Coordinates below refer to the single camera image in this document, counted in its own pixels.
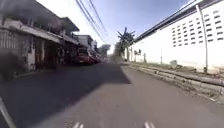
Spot white perforated wall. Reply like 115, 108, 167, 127
123, 0, 224, 70

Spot distant building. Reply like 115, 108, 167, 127
75, 33, 100, 56

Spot grass and dirt verge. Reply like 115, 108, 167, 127
130, 61, 224, 81

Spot grey utility pole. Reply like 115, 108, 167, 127
195, 3, 210, 74

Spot grey concrete kerb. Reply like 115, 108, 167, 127
122, 62, 224, 98

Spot tall palm tree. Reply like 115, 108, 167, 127
113, 27, 137, 62

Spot red car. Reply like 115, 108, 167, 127
75, 53, 102, 66

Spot grey house row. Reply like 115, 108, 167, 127
0, 0, 82, 80

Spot overhead wires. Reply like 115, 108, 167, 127
75, 0, 110, 44

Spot robot's own part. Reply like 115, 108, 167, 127
72, 121, 85, 128
143, 121, 156, 128

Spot grey asphalt road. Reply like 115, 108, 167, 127
0, 61, 224, 128

